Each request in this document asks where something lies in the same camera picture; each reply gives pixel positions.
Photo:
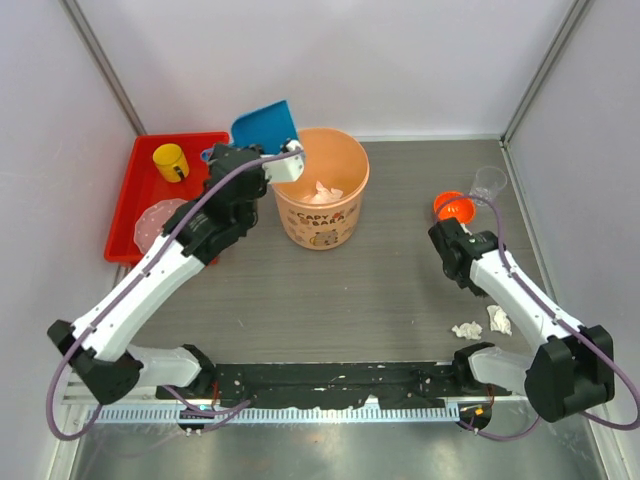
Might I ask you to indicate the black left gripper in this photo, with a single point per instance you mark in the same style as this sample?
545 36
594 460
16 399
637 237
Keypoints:
220 153

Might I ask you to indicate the blue plastic dustpan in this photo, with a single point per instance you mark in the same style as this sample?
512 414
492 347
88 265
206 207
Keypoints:
270 127

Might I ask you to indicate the orange capybara bucket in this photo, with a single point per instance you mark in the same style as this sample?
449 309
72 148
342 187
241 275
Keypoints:
339 161

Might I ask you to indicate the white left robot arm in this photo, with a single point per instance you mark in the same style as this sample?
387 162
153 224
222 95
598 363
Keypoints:
98 345

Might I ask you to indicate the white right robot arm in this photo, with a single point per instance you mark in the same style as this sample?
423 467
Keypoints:
515 300

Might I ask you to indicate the yellow cup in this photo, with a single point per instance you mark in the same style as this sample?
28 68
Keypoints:
170 161

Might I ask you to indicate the red plastic bin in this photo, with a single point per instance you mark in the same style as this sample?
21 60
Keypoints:
143 186

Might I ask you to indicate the white paper scrap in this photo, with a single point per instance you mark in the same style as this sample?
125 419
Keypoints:
468 331
498 320
323 195

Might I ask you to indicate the clear plastic item in bin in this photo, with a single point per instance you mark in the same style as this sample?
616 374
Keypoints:
151 222

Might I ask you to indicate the orange bowl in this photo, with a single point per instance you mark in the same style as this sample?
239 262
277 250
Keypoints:
453 204

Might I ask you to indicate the clear plastic cup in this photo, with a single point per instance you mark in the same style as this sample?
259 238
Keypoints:
488 183

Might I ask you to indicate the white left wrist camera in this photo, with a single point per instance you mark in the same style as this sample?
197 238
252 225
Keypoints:
286 167

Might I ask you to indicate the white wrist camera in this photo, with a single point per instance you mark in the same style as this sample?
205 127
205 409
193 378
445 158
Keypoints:
286 167
465 229

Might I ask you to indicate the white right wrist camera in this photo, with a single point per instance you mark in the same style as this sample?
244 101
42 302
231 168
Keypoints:
465 229

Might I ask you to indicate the white cable duct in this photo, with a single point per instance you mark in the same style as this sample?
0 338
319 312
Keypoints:
369 413

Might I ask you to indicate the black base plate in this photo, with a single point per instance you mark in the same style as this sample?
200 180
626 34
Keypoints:
336 386

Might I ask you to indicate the aluminium rail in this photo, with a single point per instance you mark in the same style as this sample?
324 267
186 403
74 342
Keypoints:
110 384

